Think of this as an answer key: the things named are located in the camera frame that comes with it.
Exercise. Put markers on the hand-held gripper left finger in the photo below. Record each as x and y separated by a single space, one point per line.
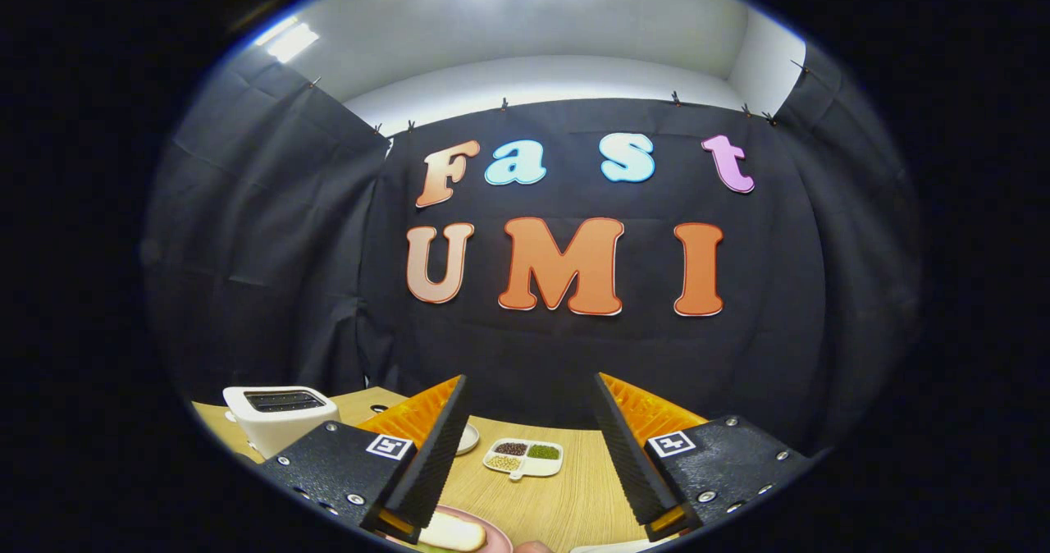
435 454

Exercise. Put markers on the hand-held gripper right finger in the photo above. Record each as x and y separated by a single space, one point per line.
632 454

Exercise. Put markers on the toasted bread slice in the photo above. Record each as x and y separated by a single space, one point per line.
455 531

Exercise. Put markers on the round white plate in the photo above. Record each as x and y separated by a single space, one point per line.
468 440

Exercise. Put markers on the pile of soy beans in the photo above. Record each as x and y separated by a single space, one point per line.
503 463

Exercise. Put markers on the pile of red beans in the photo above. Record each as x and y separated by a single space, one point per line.
510 448

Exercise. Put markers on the pile of green beans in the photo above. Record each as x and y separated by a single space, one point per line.
543 451

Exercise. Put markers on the white square plate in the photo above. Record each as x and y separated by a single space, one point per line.
611 547

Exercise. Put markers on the white divided dish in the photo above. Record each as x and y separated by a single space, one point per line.
533 467

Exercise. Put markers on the pink plate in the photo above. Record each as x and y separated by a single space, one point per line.
496 535

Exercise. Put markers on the white toaster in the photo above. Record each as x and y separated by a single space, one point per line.
279 430

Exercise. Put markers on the small ceiling light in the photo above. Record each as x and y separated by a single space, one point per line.
287 40

